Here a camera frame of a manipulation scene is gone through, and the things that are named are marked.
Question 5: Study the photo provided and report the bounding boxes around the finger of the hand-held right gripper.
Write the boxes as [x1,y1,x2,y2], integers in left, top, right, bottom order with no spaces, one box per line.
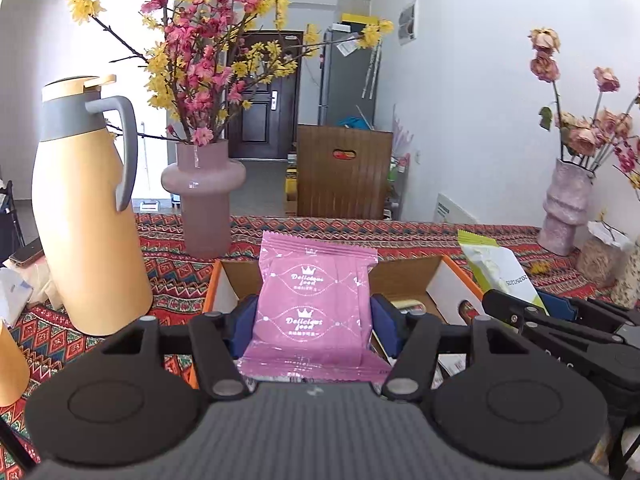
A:
[481,289,623,347]
[540,290,640,326]

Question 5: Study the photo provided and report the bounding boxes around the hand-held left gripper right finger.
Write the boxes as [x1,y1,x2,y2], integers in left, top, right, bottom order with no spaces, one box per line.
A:
[369,292,526,403]

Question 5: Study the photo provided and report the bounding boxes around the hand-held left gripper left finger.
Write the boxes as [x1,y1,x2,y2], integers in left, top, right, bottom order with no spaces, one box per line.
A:
[102,295,261,402]

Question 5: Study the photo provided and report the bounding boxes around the red cardboard box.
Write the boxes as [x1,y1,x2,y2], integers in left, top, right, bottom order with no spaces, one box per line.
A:
[187,255,501,391]

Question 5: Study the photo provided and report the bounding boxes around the green snack packet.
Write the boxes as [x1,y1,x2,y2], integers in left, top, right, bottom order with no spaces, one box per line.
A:
[457,229,548,316]

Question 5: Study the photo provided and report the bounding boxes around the pink snack packet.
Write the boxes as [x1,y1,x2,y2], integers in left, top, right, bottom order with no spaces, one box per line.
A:
[237,230,393,386]

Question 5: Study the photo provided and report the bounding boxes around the floral slim vase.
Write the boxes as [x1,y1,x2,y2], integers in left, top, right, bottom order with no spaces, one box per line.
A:
[611,242,640,308]

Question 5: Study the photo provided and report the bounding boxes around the textured pink vase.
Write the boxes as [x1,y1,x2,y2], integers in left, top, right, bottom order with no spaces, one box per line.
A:
[537,157,596,257]

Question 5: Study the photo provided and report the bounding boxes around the patterned red tablecloth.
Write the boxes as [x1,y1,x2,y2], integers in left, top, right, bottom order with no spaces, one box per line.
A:
[0,212,640,480]

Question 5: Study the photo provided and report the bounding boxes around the smooth pink glass vase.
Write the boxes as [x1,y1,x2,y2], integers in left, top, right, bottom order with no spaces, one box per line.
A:
[161,140,247,261]

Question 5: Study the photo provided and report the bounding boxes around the white flat carton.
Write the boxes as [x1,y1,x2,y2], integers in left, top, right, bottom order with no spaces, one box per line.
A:
[435,192,488,226]

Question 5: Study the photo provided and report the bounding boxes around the wooden chair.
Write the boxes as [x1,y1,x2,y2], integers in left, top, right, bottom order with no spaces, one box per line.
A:
[296,125,393,220]

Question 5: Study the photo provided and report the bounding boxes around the dried rose bouquet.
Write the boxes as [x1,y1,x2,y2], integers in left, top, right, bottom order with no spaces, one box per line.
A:
[529,27,640,171]

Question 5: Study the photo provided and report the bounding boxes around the yellow thermos jug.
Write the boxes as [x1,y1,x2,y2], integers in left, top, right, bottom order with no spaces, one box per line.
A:
[31,74,153,336]

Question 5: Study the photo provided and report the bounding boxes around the pale pink dried grass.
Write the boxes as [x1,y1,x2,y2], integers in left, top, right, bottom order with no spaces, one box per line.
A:
[392,105,416,156]

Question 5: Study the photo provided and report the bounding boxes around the dark door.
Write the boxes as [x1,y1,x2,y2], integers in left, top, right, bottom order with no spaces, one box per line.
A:
[227,30,304,161]

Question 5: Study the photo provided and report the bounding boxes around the cream cloth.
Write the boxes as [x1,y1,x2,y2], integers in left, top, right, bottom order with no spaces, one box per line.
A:
[25,260,61,306]

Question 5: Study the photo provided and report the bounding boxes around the smartphone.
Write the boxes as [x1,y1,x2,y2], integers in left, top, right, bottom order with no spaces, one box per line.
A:
[7,237,46,266]

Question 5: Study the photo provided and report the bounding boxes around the white plastic bag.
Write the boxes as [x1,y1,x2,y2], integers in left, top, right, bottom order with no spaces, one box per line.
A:
[0,265,33,326]

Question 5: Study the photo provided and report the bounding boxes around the grey refrigerator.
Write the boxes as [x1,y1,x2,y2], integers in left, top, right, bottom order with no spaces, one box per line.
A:
[317,22,383,131]

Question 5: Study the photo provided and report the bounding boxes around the yellow ceramic mug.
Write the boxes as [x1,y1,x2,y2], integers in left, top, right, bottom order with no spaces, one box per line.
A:
[0,320,31,407]

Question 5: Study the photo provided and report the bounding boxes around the white umbrella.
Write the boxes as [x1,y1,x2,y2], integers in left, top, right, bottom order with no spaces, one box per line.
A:
[362,45,383,101]

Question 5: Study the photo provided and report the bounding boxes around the pink and yellow flower branches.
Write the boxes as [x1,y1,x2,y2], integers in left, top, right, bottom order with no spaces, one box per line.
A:
[65,0,396,147]

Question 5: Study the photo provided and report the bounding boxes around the dark metal frame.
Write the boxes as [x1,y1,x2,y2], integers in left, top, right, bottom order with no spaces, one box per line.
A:
[0,180,23,261]

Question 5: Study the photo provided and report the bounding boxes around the wall panel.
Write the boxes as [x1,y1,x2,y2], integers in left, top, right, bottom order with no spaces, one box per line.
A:
[398,0,418,45]

